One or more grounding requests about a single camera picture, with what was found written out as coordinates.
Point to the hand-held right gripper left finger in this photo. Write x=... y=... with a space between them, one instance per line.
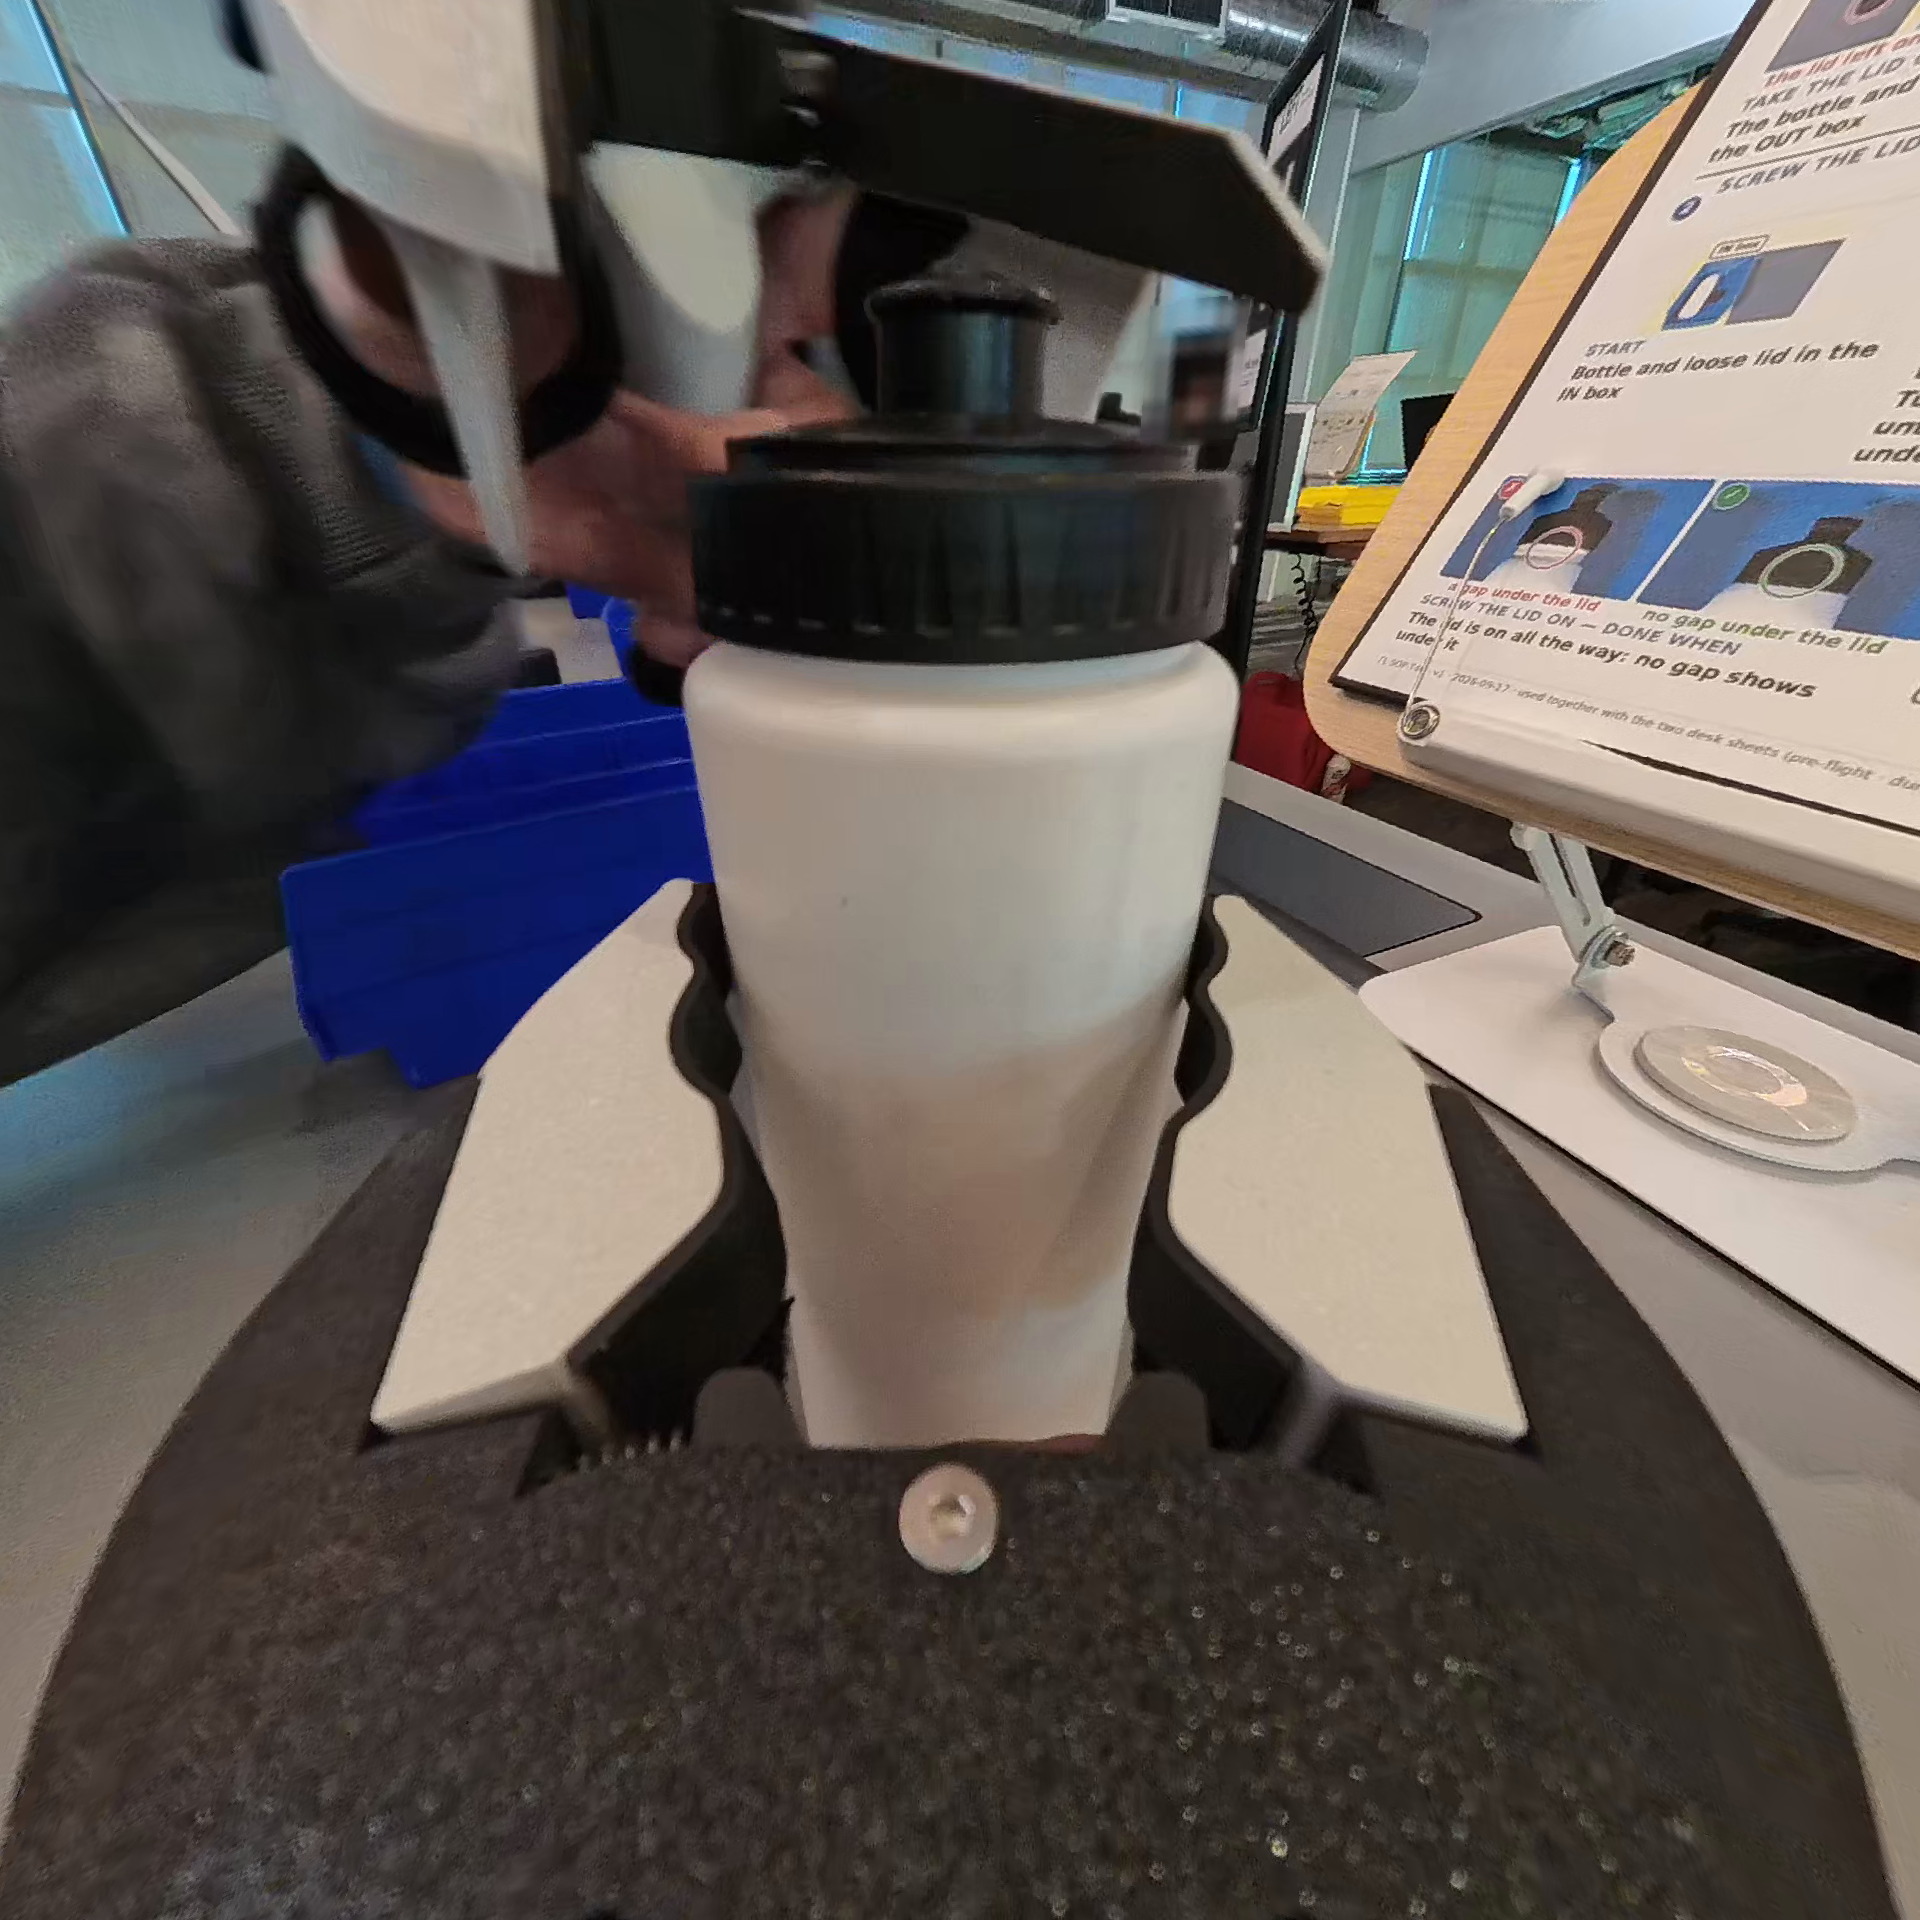
x=556 y=1201

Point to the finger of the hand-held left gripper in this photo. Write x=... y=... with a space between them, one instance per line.
x=1050 y=196
x=885 y=247

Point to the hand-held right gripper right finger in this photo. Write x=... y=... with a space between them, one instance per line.
x=1336 y=1201

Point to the black bottle lid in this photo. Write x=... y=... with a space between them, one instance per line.
x=960 y=555

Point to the blue plastic bin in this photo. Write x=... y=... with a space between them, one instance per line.
x=494 y=885

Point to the white plastic bottle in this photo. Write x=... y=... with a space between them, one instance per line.
x=960 y=899

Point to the person's left hand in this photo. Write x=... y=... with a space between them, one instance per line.
x=647 y=494

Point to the black marker banner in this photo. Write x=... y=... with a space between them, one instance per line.
x=1303 y=90

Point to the white paper sign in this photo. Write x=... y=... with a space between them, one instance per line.
x=1361 y=408

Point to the stack of yellow bins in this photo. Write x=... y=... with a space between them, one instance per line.
x=1347 y=508

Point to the black monitor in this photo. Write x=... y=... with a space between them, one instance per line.
x=1429 y=435

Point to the red bag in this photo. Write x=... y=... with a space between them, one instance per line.
x=1298 y=736

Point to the wooden instruction board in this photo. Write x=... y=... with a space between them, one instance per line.
x=1410 y=600

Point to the printed instruction sheet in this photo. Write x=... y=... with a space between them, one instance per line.
x=1725 y=450

